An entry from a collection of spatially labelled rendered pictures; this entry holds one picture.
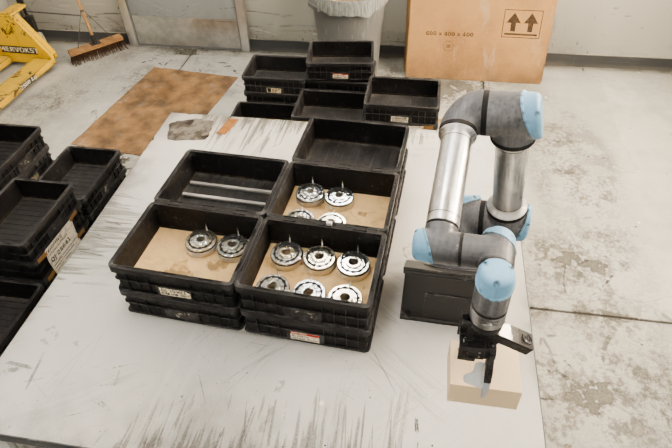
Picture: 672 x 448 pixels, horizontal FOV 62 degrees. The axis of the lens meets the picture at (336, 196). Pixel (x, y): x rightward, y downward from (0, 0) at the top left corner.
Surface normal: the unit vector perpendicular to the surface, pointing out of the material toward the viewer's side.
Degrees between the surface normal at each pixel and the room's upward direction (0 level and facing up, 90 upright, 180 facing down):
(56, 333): 0
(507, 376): 0
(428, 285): 90
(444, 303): 90
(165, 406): 0
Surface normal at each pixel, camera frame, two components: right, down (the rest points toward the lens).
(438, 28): -0.14, 0.47
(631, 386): -0.03, -0.75
